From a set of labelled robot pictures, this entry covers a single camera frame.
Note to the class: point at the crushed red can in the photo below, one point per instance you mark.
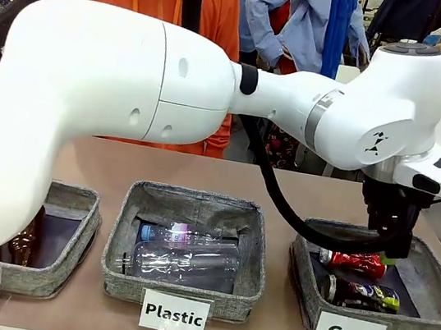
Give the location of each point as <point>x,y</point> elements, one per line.
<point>355,263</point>

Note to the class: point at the small pink-labelled plastic bottle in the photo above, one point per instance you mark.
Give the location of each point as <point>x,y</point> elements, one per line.
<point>177,234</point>

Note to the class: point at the person's left forearm orange sleeve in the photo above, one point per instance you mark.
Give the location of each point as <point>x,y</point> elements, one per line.
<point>217,137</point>

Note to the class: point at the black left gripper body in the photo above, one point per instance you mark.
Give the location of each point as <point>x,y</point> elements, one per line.
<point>388,206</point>

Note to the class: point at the blue scarf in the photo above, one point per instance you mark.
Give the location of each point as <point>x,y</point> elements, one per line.
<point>337,29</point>

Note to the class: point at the grey fabric basket Bottle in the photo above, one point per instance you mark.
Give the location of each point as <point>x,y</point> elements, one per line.
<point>82,227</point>

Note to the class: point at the dark navy jacket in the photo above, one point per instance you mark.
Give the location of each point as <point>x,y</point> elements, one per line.
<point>409,14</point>

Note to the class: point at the crushed dark can green print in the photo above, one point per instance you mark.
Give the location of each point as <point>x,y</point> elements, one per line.
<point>363,295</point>

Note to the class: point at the red floral black skirt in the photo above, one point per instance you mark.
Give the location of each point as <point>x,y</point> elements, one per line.
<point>281,147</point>

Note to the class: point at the person in orange hoodie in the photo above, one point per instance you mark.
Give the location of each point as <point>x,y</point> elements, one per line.
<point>211,6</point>

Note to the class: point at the grey fabric basket Can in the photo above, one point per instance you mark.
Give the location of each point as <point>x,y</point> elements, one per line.
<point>437,301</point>

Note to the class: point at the large clear plastic bottle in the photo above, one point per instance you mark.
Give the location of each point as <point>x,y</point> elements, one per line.
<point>184,265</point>

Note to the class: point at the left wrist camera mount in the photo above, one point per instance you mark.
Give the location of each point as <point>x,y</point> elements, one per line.
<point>431,171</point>

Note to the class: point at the person in blue shirt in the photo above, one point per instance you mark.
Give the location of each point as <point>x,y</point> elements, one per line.
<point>304,24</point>

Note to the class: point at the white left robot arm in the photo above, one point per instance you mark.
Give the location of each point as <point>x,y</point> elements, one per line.
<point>93,71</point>

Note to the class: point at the white label sign Plastic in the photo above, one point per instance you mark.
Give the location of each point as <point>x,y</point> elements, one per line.
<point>174,314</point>

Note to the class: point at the grey fabric basket Plastic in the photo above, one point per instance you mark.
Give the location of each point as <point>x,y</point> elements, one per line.
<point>193,206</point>

